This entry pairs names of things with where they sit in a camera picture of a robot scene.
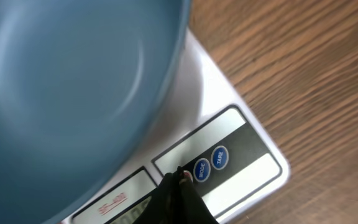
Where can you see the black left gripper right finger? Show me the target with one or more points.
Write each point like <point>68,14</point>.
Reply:
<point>194,209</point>

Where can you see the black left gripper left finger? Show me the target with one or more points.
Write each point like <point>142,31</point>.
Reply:
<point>162,207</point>

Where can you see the white digital kitchen scale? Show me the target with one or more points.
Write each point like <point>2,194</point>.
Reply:
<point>206,129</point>

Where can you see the teal plastic bowl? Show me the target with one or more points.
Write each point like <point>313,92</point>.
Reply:
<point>81,81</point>

